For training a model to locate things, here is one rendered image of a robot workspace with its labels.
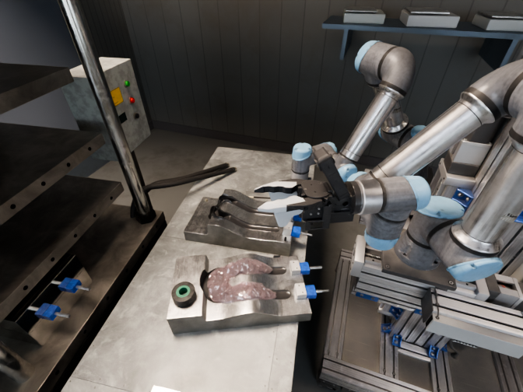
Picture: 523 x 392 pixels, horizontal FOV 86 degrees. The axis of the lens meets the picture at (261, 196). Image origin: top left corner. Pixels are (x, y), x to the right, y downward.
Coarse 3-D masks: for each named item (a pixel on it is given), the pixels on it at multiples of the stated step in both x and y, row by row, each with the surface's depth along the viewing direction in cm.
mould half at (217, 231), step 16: (224, 192) 142; (240, 192) 144; (208, 208) 143; (224, 208) 132; (240, 208) 136; (192, 224) 135; (208, 224) 125; (224, 224) 125; (256, 224) 131; (272, 224) 131; (192, 240) 134; (208, 240) 132; (224, 240) 129; (240, 240) 127; (256, 240) 125; (272, 240) 123; (288, 240) 123; (288, 256) 127
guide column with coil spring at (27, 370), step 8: (0, 344) 81; (0, 352) 81; (8, 352) 83; (0, 360) 81; (8, 360) 83; (16, 360) 86; (24, 360) 89; (0, 368) 83; (8, 368) 84; (16, 368) 86; (24, 368) 89; (32, 368) 92; (8, 376) 87; (16, 376) 88; (24, 376) 90
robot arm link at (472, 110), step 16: (512, 64) 57; (480, 80) 62; (496, 80) 58; (512, 80) 56; (464, 96) 63; (480, 96) 60; (496, 96) 59; (448, 112) 65; (464, 112) 63; (480, 112) 61; (496, 112) 60; (432, 128) 66; (448, 128) 64; (464, 128) 63; (416, 144) 68; (432, 144) 66; (448, 144) 65; (384, 160) 73; (400, 160) 69; (416, 160) 68; (432, 160) 69; (352, 176) 79; (368, 176) 74; (384, 176) 71
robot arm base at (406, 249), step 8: (408, 232) 94; (400, 240) 97; (408, 240) 94; (400, 248) 96; (408, 248) 94; (416, 248) 91; (424, 248) 90; (400, 256) 96; (408, 256) 94; (416, 256) 92; (424, 256) 91; (432, 256) 90; (408, 264) 95; (416, 264) 93; (424, 264) 92; (432, 264) 92
